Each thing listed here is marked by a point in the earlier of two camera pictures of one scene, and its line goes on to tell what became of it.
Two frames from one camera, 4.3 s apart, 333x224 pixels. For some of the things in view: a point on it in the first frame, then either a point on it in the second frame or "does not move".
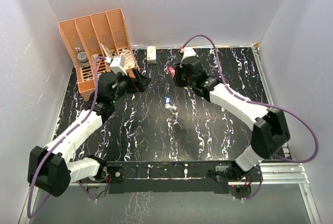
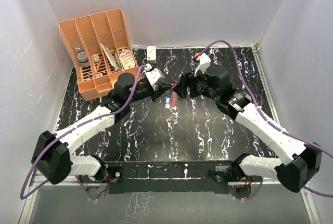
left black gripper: (138, 84) → (164, 87)
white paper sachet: (107, 52) does not move
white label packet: (129, 62) does not move
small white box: (151, 57) does not move
